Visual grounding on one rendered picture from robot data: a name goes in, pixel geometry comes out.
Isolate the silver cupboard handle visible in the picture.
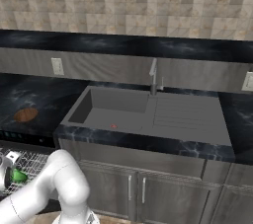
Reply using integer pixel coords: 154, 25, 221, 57
126, 175, 133, 202
140, 176, 147, 204

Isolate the black dishwasher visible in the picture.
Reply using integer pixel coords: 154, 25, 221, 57
0, 128, 59, 204

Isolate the grey cupboard door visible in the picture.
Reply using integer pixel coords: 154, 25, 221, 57
137, 172, 225, 224
211, 184, 253, 224
78, 163, 138, 220

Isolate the grey panel under sink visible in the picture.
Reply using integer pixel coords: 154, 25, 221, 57
58, 138, 207, 179

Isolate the white wire dishwasher rack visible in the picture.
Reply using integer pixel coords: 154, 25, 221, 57
0, 148, 51, 198

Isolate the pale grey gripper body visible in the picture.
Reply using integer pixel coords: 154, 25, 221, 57
0, 161, 15, 191

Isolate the silver tap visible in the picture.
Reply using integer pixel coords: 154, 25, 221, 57
148, 57, 165, 97

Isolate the white wall socket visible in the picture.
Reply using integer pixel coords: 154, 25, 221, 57
50, 56, 65, 77
240, 71, 253, 93

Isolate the green cup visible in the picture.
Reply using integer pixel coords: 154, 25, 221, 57
12, 167, 30, 185

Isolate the grey sink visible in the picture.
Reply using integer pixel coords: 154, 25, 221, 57
58, 84, 233, 147

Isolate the brown bowl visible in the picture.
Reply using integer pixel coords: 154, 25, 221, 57
13, 107, 40, 124

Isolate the grey drawer front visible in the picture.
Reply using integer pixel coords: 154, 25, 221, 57
225, 163, 253, 188

